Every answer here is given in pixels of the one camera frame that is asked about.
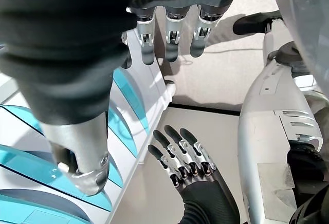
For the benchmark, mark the blue fronted cart drawer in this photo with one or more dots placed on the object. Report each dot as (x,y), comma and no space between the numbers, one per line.
(123,131)
(43,217)
(25,165)
(144,121)

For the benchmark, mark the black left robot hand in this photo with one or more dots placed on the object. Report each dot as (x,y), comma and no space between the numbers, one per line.
(205,198)

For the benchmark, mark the white medical cart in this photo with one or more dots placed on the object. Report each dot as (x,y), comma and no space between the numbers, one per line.
(151,85)

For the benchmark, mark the cart caster wheel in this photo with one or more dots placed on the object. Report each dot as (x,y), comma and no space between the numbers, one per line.
(171,90)

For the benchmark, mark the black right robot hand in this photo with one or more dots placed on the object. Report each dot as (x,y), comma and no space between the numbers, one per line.
(64,41)

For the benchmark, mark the silver right robot leg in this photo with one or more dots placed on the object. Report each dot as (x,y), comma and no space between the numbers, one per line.
(313,16)

